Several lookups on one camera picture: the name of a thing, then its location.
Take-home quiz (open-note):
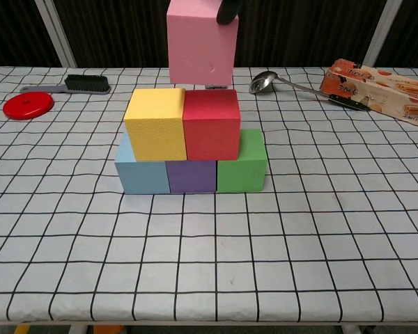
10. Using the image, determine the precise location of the green foam cube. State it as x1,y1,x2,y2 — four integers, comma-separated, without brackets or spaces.
215,128,268,193

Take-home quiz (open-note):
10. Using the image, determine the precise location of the yellow foam cube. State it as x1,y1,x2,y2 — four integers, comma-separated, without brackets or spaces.
123,88,188,162

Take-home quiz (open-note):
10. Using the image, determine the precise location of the black pleated curtain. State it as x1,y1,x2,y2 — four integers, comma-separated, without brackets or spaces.
0,0,418,69

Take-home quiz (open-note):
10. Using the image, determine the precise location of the blue foam cube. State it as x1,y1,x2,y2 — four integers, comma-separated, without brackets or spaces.
114,132,171,195

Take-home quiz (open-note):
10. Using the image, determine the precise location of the white slanted frame post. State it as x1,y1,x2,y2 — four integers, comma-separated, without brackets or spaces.
362,0,403,67
33,0,78,68

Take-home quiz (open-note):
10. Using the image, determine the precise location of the purple foam cube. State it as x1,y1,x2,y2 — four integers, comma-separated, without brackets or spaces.
165,159,219,194

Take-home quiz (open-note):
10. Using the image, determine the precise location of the metal ladle black handle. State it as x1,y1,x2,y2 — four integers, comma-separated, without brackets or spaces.
248,70,372,112

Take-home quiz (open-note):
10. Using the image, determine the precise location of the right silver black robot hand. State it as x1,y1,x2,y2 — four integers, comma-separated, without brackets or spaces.
215,0,242,26

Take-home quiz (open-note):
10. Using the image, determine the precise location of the red round plastic disc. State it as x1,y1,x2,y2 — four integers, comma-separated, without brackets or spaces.
2,91,55,121

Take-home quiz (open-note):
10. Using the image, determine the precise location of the black brush grey handle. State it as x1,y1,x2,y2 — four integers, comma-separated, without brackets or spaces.
20,74,112,96

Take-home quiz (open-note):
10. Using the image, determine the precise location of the pink foam cube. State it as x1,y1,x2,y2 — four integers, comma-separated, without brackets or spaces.
166,0,240,86

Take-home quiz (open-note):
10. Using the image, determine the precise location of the orange biscuit box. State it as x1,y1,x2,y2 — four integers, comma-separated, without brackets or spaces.
320,58,418,128

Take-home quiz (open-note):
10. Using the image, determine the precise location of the red foam cube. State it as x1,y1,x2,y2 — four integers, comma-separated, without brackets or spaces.
183,88,241,161

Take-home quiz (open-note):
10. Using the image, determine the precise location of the white black grid tablecloth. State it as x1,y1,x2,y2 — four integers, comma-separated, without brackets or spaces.
0,65,418,323

